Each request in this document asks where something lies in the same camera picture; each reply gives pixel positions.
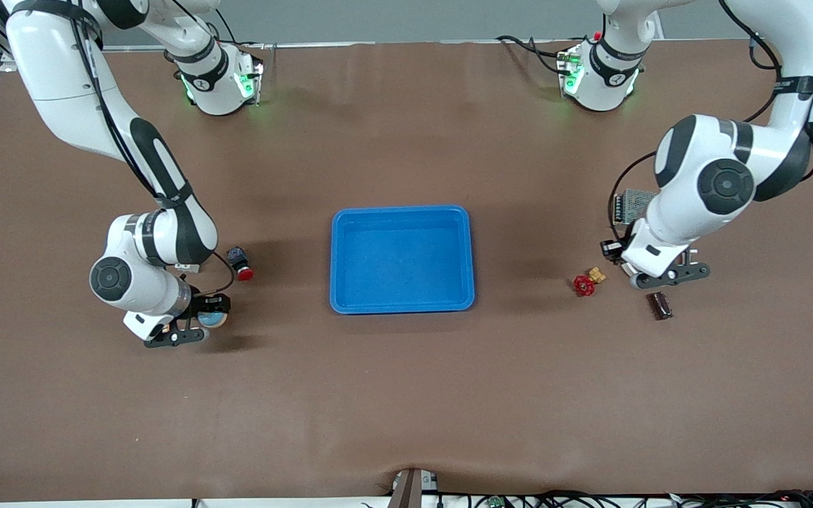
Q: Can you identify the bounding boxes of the blue plastic tray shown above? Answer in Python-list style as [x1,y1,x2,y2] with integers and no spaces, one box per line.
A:
[330,205,476,315]

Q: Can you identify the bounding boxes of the metal mesh power supply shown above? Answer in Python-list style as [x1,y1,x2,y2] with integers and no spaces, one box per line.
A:
[612,188,659,226]

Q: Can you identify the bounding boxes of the red mushroom pushbutton black body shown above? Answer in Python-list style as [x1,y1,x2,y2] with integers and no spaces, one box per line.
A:
[227,246,255,282]

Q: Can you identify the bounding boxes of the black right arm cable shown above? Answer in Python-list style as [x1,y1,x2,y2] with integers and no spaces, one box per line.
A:
[68,0,236,294]

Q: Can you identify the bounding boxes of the brass valve red handle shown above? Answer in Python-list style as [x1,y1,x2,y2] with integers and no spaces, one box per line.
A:
[573,267,607,298]

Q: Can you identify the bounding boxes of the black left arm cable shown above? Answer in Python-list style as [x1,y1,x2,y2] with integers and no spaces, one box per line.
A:
[607,0,813,246]

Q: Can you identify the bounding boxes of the black cable at arm base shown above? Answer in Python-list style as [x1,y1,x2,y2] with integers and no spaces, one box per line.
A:
[495,34,571,77]

